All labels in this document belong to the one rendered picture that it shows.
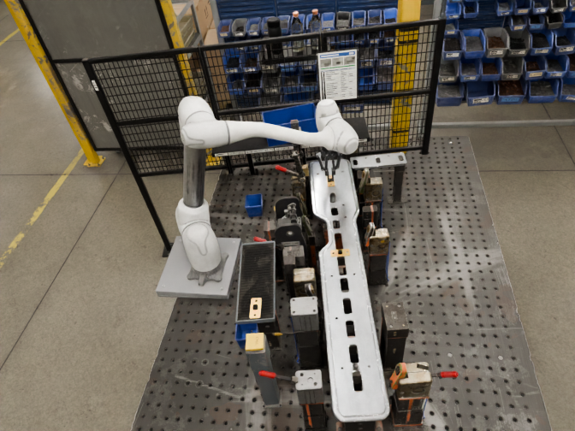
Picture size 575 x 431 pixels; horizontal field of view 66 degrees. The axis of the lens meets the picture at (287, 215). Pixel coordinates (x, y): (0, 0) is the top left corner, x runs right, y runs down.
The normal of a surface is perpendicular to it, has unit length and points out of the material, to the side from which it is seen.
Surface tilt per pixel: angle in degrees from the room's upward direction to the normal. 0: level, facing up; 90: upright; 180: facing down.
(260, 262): 0
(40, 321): 0
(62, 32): 91
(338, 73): 90
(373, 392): 0
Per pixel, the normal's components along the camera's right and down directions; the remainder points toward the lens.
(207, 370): -0.11, -0.71
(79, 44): -0.15, 0.72
